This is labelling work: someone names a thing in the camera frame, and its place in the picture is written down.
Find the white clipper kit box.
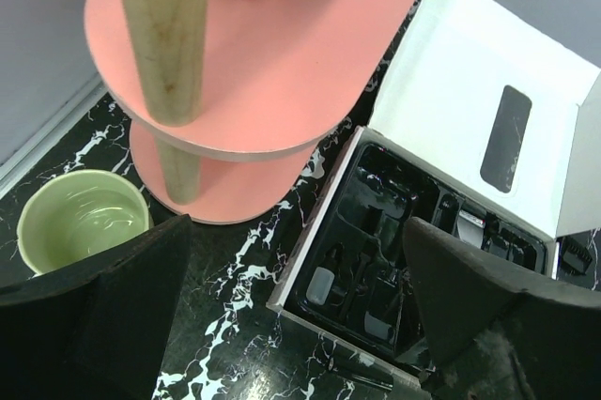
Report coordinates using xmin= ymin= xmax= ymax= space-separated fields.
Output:
xmin=268 ymin=0 xmax=600 ymax=398

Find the black silver hair clipper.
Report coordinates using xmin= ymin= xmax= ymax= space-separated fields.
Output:
xmin=455 ymin=209 xmax=485 ymax=248

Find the small white oil bottle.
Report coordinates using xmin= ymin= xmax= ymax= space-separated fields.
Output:
xmin=306 ymin=243 xmax=341 ymax=306

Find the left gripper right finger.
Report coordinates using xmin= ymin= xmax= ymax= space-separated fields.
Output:
xmin=403 ymin=218 xmax=600 ymax=399

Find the pink tiered wooden shelf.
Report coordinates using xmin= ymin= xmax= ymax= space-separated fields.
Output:
xmin=84 ymin=0 xmax=415 ymax=224

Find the small black comb guard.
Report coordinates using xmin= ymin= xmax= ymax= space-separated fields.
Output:
xmin=560 ymin=237 xmax=593 ymax=276

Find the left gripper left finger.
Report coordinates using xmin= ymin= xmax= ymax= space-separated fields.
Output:
xmin=1 ymin=215 xmax=193 ymax=399

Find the light green cup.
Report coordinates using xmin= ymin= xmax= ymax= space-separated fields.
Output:
xmin=17 ymin=169 xmax=154 ymax=275

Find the black pen under box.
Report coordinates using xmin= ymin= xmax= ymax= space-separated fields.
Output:
xmin=325 ymin=356 xmax=393 ymax=392

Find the black comb attachment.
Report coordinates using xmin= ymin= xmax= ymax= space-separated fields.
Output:
xmin=363 ymin=268 xmax=408 ymax=345

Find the black cleaning brush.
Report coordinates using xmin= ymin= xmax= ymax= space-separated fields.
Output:
xmin=338 ymin=253 xmax=371 ymax=322

